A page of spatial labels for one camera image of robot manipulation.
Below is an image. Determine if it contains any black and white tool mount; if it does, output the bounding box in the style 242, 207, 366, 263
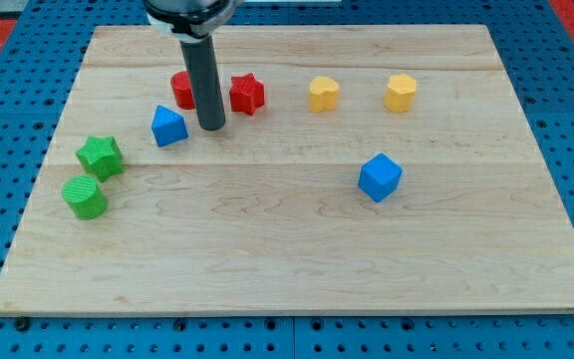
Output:
143, 0, 243, 43

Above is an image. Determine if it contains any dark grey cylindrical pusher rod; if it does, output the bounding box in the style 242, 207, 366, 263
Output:
180, 36, 226, 131

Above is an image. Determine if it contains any blue triangle block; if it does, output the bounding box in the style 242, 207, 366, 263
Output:
150, 105, 188, 148

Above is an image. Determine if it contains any red star block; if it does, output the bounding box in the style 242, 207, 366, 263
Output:
229, 73, 265, 116

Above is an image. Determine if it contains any green star block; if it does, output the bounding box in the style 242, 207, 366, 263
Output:
76, 136, 124, 182

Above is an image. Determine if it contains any red cylinder block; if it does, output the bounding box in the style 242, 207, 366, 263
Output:
170, 71, 195, 110

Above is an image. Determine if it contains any yellow heart block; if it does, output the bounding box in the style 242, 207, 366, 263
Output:
309, 76, 340, 113

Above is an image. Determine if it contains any green cylinder block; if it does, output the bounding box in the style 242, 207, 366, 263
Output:
62, 175, 108, 220

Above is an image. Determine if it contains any light wooden board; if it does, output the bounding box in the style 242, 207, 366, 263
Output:
0, 25, 574, 318

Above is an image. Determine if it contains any yellow hexagon block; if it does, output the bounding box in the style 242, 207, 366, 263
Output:
383, 74, 417, 113

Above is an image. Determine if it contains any blue cube block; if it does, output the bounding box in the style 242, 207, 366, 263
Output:
358, 153, 404, 202

